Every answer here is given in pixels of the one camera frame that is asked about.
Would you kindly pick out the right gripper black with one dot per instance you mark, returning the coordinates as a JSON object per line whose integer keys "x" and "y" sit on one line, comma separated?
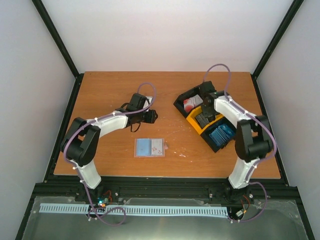
{"x": 207, "y": 114}

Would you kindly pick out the yellow bin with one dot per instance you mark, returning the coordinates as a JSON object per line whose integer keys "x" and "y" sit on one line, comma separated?
{"x": 191, "y": 120}

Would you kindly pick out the blue card stack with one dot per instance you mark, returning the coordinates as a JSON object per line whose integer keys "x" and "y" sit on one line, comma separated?
{"x": 222, "y": 134}

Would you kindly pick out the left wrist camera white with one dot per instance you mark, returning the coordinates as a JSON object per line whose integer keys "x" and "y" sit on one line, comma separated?
{"x": 148, "y": 102}

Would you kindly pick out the pink card holder wallet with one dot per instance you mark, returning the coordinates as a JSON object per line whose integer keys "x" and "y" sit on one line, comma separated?
{"x": 142, "y": 148}

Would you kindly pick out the white card stack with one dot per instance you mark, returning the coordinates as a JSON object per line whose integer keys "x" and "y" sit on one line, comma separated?
{"x": 192, "y": 102}

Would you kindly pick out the grey connector plug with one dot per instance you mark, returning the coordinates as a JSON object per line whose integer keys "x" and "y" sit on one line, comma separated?
{"x": 239, "y": 214}

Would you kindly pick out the black aluminium rail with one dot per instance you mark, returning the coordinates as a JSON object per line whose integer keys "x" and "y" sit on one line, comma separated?
{"x": 209, "y": 190}

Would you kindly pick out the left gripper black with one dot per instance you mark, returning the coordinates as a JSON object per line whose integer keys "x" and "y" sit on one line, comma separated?
{"x": 150, "y": 119}

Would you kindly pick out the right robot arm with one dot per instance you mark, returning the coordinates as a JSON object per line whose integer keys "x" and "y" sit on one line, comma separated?
{"x": 253, "y": 138}

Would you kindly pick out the right black frame post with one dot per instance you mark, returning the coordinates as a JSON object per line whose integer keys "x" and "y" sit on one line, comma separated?
{"x": 281, "y": 30}

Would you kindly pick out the black bin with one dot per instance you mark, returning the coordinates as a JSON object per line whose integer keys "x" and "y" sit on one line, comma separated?
{"x": 178, "y": 103}
{"x": 205, "y": 136}

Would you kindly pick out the black bin right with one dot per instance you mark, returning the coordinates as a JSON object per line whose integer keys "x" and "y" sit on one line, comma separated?
{"x": 205, "y": 136}

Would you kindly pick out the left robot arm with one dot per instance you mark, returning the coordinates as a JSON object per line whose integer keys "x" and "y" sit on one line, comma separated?
{"x": 80, "y": 143}

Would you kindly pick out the left black frame post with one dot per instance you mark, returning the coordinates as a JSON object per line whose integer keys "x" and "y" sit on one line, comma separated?
{"x": 49, "y": 24}

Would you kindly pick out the light blue cable duct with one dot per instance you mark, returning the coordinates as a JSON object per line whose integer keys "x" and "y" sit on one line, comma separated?
{"x": 140, "y": 210}

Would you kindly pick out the dark card stack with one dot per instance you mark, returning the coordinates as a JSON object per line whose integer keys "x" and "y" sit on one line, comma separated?
{"x": 203, "y": 119}

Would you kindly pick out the black frame post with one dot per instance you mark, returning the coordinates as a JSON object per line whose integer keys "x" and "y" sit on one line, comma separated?
{"x": 49, "y": 24}
{"x": 281, "y": 30}

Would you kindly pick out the small electronics board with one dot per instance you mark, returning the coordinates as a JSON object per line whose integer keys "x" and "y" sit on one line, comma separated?
{"x": 104, "y": 201}

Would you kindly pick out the black bin left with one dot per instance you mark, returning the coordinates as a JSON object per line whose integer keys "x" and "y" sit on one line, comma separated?
{"x": 178, "y": 103}

